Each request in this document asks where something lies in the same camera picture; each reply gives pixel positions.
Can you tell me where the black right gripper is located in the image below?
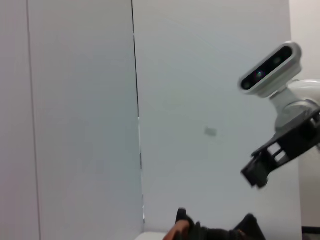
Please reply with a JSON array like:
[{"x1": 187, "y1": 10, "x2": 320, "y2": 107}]
[{"x1": 240, "y1": 107, "x2": 320, "y2": 189}]

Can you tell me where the black bag with orange handles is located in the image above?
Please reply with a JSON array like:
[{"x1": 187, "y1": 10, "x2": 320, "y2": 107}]
[{"x1": 164, "y1": 207, "x2": 266, "y2": 240}]

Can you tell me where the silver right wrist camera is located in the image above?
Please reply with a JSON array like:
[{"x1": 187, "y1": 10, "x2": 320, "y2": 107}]
[{"x1": 238, "y1": 41, "x2": 303, "y2": 99}]

